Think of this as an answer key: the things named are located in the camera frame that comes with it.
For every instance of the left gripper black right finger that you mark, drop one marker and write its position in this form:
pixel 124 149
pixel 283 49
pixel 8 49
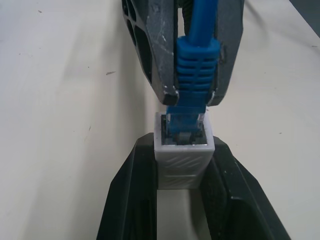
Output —
pixel 237 205

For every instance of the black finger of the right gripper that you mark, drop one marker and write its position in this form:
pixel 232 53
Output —
pixel 230 37
pixel 157 45

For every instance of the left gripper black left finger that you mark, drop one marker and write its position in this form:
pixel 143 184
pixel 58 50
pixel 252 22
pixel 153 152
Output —
pixel 130 200

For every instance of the white 3D-printed ethernet socket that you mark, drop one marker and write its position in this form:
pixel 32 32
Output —
pixel 182 167

